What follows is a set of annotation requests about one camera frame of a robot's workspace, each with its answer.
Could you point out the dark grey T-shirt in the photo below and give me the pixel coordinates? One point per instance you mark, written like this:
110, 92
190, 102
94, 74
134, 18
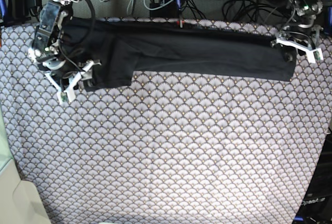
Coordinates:
126, 47

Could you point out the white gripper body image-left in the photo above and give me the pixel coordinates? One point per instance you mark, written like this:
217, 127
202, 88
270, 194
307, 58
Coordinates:
66, 94

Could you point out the blue clamp edge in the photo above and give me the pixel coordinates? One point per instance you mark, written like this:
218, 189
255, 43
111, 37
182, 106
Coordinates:
4, 10
328, 21

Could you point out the red table clamp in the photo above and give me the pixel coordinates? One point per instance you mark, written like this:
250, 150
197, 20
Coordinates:
180, 23

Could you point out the blue clamp right edge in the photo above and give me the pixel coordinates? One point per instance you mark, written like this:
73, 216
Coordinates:
328, 21

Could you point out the black OpenArm case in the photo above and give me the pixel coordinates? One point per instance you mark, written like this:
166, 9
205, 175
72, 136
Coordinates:
316, 205

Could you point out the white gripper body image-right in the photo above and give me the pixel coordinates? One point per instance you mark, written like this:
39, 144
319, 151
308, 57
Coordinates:
302, 39

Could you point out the blue clamp handle centre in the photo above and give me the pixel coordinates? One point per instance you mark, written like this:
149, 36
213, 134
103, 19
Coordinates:
179, 12

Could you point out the blue clamp left edge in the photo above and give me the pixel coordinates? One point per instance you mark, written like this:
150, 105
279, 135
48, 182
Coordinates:
4, 10

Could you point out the beige plastic bin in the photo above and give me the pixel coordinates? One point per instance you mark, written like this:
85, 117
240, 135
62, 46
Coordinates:
20, 200

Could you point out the fan-patterned table cloth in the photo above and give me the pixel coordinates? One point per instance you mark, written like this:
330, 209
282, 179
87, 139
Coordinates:
170, 147

